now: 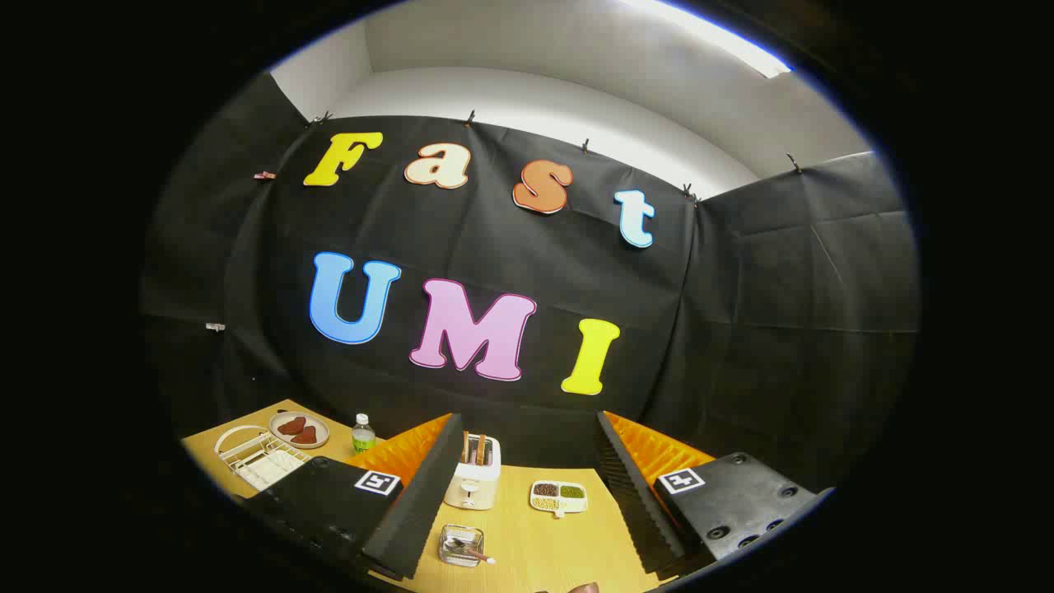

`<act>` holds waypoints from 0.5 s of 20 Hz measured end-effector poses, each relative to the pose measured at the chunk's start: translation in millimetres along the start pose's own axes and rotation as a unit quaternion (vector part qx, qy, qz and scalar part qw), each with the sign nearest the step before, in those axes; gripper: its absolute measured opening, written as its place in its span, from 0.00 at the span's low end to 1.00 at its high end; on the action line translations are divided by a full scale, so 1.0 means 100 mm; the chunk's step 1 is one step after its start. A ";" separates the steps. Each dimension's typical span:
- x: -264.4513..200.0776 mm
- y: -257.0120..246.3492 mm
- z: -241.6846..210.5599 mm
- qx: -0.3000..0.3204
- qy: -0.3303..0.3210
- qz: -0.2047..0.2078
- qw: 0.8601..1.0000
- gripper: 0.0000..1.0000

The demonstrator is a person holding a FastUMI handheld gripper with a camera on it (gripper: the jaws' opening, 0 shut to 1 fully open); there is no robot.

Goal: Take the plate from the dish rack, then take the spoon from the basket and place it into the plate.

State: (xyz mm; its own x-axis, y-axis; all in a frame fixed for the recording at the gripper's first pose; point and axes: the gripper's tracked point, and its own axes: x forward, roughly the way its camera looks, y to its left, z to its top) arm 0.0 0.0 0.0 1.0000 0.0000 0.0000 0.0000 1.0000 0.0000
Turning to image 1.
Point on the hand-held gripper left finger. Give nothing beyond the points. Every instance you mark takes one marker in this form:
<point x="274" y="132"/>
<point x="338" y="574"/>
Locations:
<point x="420" y="502"/>

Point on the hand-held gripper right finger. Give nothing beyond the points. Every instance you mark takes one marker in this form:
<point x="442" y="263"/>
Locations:
<point x="630" y="494"/>

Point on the white divided dish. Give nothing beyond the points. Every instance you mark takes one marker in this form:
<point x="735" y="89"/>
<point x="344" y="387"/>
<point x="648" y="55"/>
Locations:
<point x="561" y="508"/>

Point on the small beige plate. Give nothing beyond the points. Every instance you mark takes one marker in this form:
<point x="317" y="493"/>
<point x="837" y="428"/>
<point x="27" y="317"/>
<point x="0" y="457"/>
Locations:
<point x="323" y="430"/>

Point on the white toaster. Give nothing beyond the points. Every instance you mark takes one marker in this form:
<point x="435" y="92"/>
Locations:
<point x="471" y="486"/>

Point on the toast slice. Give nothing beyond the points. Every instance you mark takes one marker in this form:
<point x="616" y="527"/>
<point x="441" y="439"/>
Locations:
<point x="465" y="449"/>
<point x="481" y="450"/>

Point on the pile of brown beans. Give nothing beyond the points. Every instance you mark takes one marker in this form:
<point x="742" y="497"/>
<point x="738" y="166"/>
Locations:
<point x="546" y="489"/>

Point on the green label drink bottle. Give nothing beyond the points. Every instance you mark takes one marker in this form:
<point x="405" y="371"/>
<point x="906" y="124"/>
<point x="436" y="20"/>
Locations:
<point x="363" y="436"/>

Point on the red-brown sausage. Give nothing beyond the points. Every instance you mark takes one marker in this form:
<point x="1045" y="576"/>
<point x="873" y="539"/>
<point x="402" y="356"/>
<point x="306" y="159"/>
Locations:
<point x="291" y="425"/>
<point x="305" y="436"/>

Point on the black backdrop cloth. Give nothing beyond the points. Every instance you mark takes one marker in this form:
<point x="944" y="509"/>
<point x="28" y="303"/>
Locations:
<point x="741" y="288"/>

